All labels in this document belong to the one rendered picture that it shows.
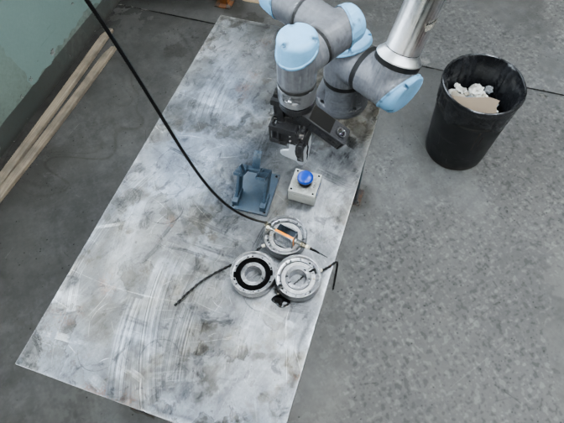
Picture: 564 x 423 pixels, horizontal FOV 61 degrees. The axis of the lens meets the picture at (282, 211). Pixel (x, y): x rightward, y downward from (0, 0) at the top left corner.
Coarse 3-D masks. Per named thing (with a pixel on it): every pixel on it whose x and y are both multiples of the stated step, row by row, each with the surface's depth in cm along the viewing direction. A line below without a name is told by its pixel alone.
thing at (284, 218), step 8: (280, 216) 115; (288, 216) 115; (272, 224) 116; (296, 224) 116; (304, 224) 114; (264, 232) 113; (304, 232) 114; (264, 240) 112; (304, 240) 113; (272, 248) 112; (296, 248) 112; (304, 248) 113; (280, 256) 111; (288, 256) 111
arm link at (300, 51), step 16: (288, 32) 81; (304, 32) 81; (288, 48) 80; (304, 48) 80; (320, 48) 84; (288, 64) 82; (304, 64) 82; (320, 64) 85; (288, 80) 85; (304, 80) 85
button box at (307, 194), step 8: (296, 176) 120; (320, 176) 120; (296, 184) 119; (312, 184) 119; (320, 184) 121; (288, 192) 119; (296, 192) 118; (304, 192) 118; (312, 192) 118; (296, 200) 121; (304, 200) 120; (312, 200) 119
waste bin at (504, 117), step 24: (456, 72) 203; (480, 72) 205; (504, 72) 198; (504, 96) 204; (432, 120) 212; (456, 120) 193; (480, 120) 187; (504, 120) 187; (432, 144) 218; (456, 144) 205; (480, 144) 202; (456, 168) 219
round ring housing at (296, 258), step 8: (296, 256) 110; (304, 256) 110; (280, 264) 109; (312, 264) 110; (280, 272) 109; (288, 272) 109; (296, 272) 111; (304, 272) 109; (320, 272) 108; (280, 280) 110; (288, 280) 108; (320, 280) 107; (296, 288) 107; (304, 288) 107; (312, 288) 107; (288, 296) 106; (296, 296) 105; (304, 296) 105; (312, 296) 108
